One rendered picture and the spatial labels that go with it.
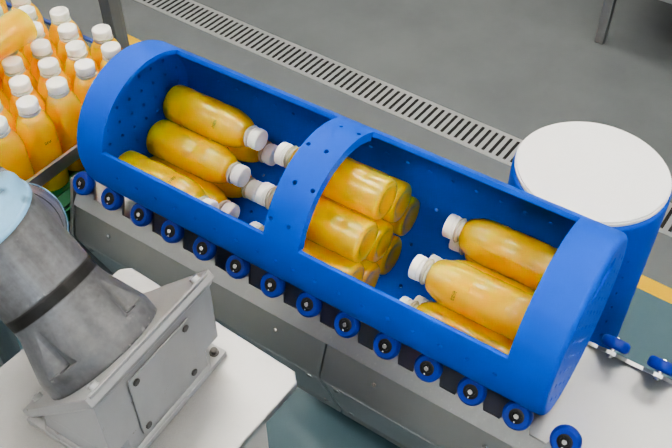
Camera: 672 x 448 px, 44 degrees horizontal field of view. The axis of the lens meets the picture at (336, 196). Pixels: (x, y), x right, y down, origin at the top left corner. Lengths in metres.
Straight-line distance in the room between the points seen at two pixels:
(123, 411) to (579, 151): 0.98
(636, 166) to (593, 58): 2.19
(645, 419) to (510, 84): 2.32
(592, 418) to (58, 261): 0.82
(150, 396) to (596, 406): 0.70
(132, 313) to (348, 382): 0.56
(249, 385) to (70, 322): 0.26
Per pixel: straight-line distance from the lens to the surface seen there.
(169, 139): 1.51
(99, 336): 0.93
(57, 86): 1.67
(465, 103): 3.39
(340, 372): 1.42
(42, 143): 1.67
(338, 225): 1.26
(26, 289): 0.94
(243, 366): 1.09
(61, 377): 0.95
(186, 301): 0.96
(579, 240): 1.15
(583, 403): 1.37
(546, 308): 1.11
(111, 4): 2.09
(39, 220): 0.95
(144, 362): 0.95
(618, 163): 1.60
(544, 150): 1.59
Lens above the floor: 2.04
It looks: 44 degrees down
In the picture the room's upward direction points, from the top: straight up
